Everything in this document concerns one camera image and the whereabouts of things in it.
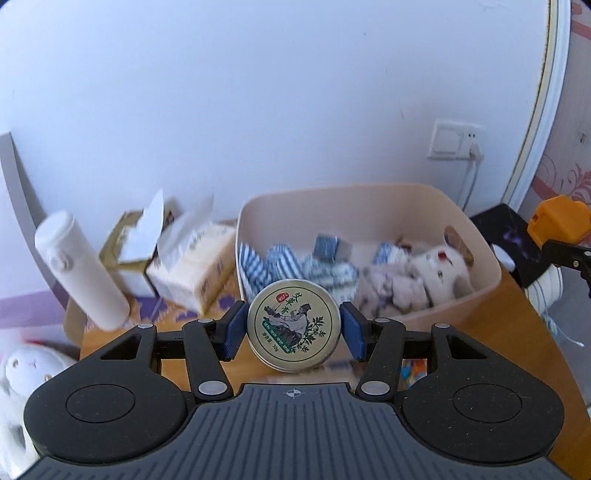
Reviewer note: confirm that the orange plastic box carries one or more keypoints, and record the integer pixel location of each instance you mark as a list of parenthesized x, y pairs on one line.
[(554, 221)]

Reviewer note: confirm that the white door frame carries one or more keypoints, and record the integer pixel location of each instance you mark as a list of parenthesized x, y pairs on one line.
[(549, 92)]

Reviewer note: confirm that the small white object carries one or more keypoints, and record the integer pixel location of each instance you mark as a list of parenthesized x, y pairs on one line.
[(503, 258)]

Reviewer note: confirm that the black box with purple print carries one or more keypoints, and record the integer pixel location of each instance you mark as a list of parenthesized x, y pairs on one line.
[(503, 226)]

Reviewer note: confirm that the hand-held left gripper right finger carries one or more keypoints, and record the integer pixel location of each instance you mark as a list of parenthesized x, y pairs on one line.
[(353, 330)]

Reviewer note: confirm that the blue grey small box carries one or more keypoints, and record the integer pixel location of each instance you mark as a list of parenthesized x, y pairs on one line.
[(325, 247)]

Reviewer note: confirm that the white plush rabbit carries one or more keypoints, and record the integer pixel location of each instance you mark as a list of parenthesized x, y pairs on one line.
[(27, 369)]

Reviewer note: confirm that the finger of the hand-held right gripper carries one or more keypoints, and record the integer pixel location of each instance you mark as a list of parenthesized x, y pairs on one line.
[(568, 256)]

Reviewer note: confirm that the wooden desk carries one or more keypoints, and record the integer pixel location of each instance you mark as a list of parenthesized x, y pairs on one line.
[(521, 332)]

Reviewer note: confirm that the pale blue knitted cloth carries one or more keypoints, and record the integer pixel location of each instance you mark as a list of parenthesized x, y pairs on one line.
[(332, 274)]

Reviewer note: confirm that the white brown plush dog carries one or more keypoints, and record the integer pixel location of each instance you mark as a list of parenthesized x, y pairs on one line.
[(438, 267)]

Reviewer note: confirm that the white thin-striped cloth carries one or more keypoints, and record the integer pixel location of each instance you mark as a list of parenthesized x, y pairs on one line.
[(545, 290)]

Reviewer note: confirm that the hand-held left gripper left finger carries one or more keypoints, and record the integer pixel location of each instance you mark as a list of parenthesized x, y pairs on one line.
[(235, 330)]

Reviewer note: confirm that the white plug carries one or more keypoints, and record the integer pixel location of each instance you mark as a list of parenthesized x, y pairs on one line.
[(475, 151)]

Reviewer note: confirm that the white thermos bottle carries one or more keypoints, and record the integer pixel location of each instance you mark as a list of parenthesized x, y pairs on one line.
[(78, 267)]

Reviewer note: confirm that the white wall switch socket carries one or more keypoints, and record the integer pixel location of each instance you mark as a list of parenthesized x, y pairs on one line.
[(443, 138)]

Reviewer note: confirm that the colourful small packet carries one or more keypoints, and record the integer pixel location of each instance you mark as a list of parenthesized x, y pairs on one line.
[(412, 369)]

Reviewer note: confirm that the gold white tissue box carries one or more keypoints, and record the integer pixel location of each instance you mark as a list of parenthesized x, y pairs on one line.
[(115, 235)]

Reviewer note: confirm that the beige plastic bin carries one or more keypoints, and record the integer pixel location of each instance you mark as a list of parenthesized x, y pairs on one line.
[(351, 207)]

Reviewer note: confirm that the round printed metal tin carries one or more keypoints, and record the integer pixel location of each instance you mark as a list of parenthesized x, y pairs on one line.
[(293, 323)]

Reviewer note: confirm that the soft tissue pack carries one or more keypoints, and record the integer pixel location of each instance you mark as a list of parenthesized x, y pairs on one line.
[(194, 267)]

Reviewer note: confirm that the blue white striped cloth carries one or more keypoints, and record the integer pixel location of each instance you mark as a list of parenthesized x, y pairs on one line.
[(385, 251), (282, 263), (251, 267)]

